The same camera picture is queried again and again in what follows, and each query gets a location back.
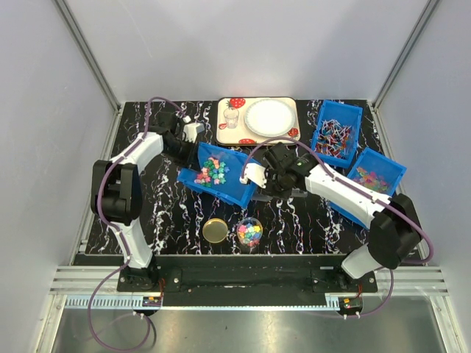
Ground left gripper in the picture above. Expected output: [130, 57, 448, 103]
[164, 138, 202, 173]

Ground clear plastic scoop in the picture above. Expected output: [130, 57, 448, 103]
[252, 188, 308, 202]

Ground blue bin of star candies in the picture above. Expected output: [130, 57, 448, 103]
[177, 143, 257, 208]

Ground scooped star candies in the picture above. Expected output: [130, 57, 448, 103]
[237, 219, 263, 247]

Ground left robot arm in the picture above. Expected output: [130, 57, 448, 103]
[91, 113, 204, 291]

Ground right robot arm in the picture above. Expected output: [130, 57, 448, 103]
[241, 143, 428, 292]

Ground blue bin of gummy candies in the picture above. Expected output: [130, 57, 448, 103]
[329, 147, 408, 229]

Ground white plate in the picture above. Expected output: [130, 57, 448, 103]
[244, 99, 296, 138]

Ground blue bin of lollipops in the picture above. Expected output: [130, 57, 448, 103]
[311, 100, 363, 168]

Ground clear drinking glass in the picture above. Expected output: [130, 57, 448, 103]
[223, 107, 239, 129]

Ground strawberry pattern tray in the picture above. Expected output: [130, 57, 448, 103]
[216, 97, 300, 146]

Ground clear plastic jar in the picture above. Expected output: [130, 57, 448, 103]
[235, 217, 263, 254]

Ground gold jar lid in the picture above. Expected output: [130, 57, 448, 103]
[202, 218, 229, 243]

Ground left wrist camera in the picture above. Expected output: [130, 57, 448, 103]
[183, 115, 205, 143]

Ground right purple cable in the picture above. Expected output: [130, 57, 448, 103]
[238, 138, 434, 319]

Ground aluminium corner post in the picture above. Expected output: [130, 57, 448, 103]
[371, 0, 441, 111]
[53, 0, 124, 113]

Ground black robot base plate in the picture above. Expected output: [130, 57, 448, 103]
[117, 254, 378, 294]

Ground aluminium front rail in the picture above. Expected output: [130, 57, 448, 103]
[49, 266, 449, 311]

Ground right aluminium corner post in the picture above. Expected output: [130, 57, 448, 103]
[371, 0, 441, 111]

